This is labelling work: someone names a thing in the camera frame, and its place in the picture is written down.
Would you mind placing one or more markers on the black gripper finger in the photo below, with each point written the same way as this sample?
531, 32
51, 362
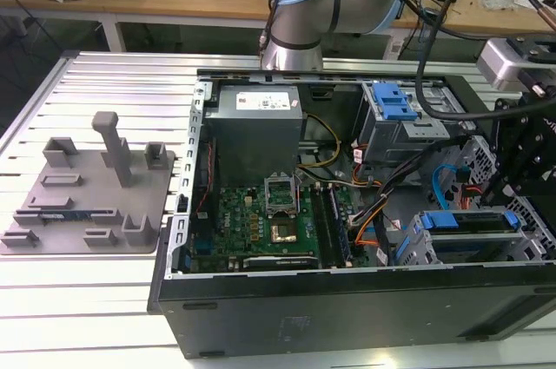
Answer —
514, 156

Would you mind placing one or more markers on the hard disk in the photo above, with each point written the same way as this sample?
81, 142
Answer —
438, 220

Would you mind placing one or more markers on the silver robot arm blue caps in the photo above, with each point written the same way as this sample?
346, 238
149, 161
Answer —
299, 17

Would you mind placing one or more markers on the grey disk bay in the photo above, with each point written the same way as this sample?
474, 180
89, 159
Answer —
417, 249

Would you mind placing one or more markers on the RAM stick in slot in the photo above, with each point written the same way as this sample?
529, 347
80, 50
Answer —
339, 226

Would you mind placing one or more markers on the grey optical drive cage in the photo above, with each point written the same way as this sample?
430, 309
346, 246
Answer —
391, 139

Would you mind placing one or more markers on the blue drive latch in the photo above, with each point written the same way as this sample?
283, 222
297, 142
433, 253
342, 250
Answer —
393, 104

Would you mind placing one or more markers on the black PC case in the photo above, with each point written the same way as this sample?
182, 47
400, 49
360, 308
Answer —
347, 317

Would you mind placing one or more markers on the CPU socket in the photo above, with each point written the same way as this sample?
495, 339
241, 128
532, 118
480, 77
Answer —
284, 232

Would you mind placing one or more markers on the black graphics card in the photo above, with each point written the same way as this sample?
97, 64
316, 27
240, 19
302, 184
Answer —
278, 262

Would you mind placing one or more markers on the grey power supply unit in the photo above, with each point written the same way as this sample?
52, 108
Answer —
252, 139

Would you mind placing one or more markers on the green motherboard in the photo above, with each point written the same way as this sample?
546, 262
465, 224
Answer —
243, 221

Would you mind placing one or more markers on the grey parts rack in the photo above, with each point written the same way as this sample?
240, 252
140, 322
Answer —
87, 195

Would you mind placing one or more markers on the RAM stick on rack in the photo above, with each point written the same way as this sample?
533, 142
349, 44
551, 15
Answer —
65, 215

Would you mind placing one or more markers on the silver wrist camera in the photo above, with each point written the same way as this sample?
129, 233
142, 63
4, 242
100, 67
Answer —
499, 65

